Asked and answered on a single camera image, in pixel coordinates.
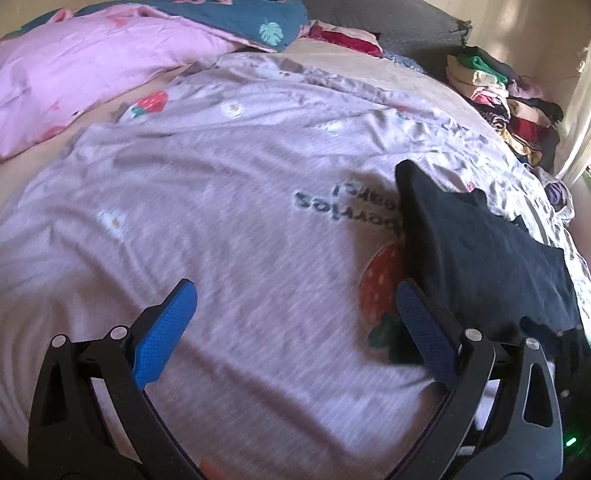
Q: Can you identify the cream curtain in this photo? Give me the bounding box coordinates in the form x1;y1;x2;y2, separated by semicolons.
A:
555;5;591;186

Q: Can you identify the dark blue patterned pillow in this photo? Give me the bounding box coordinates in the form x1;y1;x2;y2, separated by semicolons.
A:
383;50;426;74

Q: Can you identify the red patterned pillow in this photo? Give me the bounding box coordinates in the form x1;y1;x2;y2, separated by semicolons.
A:
305;20;383;58

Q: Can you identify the clear plastic bag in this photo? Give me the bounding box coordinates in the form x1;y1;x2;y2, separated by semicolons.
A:
540;170;576;221

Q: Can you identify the pile of folded clothes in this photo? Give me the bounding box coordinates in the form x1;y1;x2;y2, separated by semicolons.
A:
445;46;563;171

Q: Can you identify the grey headboard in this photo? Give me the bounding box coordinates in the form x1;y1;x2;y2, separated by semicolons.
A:
208;0;473;73

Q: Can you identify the bed with beige sheet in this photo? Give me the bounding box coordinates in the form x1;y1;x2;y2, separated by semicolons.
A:
0;35;501;241

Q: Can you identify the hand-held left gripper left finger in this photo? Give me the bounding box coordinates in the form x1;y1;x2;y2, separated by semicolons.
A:
27;277;206;480

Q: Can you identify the black garment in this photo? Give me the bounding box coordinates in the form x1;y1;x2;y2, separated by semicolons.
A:
394;159;591;396

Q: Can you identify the pink and blue duvet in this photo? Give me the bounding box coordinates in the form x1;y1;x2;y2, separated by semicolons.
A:
0;0;309;161

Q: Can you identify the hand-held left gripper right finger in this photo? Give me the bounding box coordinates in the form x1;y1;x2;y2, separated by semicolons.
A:
385;280;563;480

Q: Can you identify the lilac strawberry print blanket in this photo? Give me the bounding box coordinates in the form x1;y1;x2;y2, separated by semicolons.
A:
0;52;591;480

